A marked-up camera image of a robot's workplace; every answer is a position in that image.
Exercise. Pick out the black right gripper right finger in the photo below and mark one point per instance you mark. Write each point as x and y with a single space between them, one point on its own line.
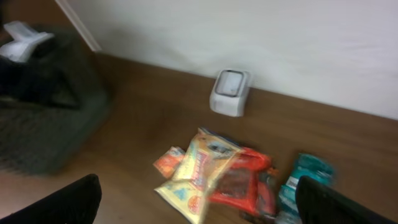
319 204

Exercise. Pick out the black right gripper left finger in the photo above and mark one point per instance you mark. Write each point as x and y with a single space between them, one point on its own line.
76 203

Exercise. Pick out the blue mouthwash bottle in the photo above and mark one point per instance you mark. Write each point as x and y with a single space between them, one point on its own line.
304 165

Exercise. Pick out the black orange snack packet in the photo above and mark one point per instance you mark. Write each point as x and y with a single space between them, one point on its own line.
265 210

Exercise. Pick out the red snack bag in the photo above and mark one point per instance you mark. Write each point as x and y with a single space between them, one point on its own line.
238 185

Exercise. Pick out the small orange box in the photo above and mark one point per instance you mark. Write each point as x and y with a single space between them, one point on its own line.
168 163

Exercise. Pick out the cream yellow chip bag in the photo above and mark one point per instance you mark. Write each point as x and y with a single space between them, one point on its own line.
207 158

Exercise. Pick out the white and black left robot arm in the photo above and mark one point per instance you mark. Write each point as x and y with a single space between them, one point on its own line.
18 62

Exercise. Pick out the white barcode scanner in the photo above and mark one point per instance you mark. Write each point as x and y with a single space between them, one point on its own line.
230 92

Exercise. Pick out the grey plastic mesh basket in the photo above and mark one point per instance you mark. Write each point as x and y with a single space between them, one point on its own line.
38 140

